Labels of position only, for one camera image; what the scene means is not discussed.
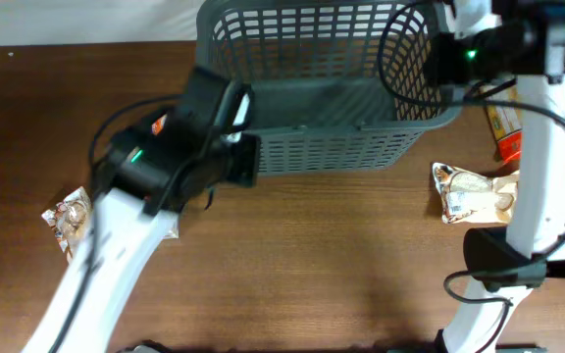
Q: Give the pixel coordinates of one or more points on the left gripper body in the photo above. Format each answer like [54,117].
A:
[238,157]

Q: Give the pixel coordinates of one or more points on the grey plastic basket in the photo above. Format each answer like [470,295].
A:
[338,85]

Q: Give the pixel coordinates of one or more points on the beige snack bag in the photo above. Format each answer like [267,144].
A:
[467,197]

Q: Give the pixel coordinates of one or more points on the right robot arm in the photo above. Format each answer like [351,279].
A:
[524,39]

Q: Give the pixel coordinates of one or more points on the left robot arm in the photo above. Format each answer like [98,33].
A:
[151,169]

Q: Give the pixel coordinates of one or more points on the spaghetti pack red ends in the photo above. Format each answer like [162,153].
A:
[506,126]

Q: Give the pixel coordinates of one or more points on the tissue multipack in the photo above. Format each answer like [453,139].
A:
[159,124]

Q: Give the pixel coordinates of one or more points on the brown snack bag left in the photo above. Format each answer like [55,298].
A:
[68,219]

